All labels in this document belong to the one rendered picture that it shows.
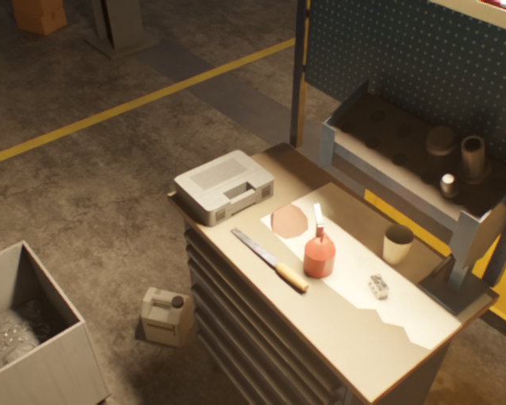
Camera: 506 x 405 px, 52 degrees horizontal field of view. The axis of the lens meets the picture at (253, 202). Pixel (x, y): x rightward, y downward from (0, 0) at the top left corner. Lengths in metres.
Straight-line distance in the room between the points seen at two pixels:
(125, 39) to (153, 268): 2.65
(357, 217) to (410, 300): 0.34
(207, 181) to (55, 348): 0.78
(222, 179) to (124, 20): 3.37
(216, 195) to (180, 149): 1.98
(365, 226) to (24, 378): 1.23
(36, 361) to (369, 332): 1.12
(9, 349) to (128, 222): 1.10
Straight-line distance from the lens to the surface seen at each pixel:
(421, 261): 1.57
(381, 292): 1.43
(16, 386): 2.00
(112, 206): 3.20
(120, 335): 2.57
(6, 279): 2.36
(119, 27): 4.88
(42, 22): 5.42
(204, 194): 1.60
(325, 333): 1.36
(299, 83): 1.77
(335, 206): 1.68
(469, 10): 1.08
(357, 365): 1.32
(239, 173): 1.67
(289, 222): 1.58
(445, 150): 1.31
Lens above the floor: 2.06
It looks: 41 degrees down
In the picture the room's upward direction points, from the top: straight up
